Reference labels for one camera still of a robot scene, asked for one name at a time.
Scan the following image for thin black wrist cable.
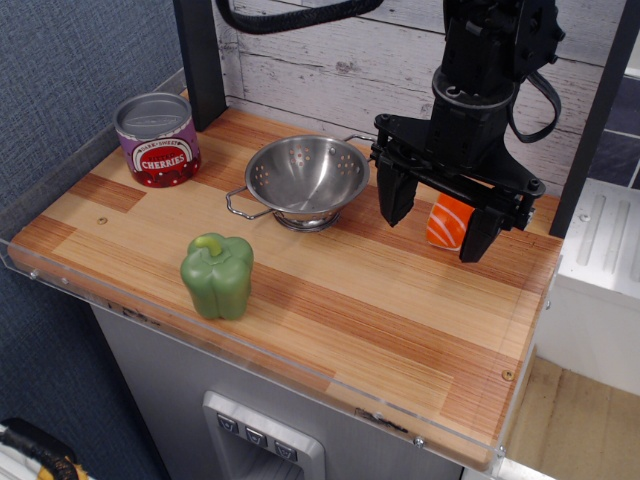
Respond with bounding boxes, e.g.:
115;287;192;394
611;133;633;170
508;69;560;143

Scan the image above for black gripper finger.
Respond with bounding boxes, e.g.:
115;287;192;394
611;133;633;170
376;155;418;227
459;208;504;263

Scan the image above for yellow black object bottom left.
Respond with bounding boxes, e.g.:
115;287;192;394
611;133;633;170
1;418;91;479

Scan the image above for dark right shelf post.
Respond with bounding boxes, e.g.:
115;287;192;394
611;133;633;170
549;0;639;239

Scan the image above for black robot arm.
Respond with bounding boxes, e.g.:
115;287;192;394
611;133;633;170
371;1;565;263

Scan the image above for black corrugated cable hose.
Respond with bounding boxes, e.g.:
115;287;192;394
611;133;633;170
214;0;386;36

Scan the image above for green toy bell pepper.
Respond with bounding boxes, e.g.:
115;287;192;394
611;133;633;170
180;233;254;320

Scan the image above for grey toy fridge cabinet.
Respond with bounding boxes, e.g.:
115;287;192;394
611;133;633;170
94;308;463;479

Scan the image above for orange salmon sushi toy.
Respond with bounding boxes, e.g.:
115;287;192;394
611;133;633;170
426;193;474;251

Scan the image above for cherries toy can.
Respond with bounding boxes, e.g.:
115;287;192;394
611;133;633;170
113;92;201;188

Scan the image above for white toy sink counter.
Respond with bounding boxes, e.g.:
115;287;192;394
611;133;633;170
534;179;639;394

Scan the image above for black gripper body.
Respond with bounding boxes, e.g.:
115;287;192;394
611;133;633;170
371;71;545;230

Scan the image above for silver metal colander bowl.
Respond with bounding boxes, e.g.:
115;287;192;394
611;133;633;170
226;134;374;232

